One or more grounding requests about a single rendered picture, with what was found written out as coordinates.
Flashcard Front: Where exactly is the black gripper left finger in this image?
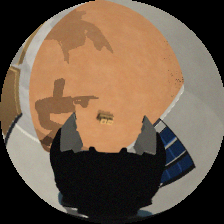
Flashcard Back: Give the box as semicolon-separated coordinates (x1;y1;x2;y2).
50;112;83;183

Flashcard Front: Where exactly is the tan wooden number cube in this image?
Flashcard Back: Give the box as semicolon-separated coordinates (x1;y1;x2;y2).
106;117;113;125
100;116;107;124

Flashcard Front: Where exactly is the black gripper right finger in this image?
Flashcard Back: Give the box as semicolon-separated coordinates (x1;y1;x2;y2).
133;115;166;186

